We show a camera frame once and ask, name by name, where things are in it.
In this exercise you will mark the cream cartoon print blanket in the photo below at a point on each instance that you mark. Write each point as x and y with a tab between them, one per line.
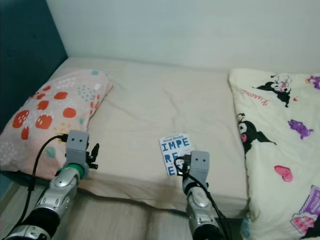
280	140

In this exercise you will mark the white book with blue letters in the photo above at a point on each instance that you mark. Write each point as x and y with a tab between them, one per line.
174	147

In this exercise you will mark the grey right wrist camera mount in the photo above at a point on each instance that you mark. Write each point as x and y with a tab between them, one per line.
200	162

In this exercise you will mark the mattress with cream sheet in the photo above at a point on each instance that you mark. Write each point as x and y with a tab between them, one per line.
160	100

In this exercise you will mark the pink pillow with orange spots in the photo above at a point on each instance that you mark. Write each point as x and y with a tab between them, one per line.
50	120

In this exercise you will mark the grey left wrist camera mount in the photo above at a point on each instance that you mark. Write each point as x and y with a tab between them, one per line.
78	147

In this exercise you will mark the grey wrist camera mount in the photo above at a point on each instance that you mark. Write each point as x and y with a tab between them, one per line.
200	162
78	147

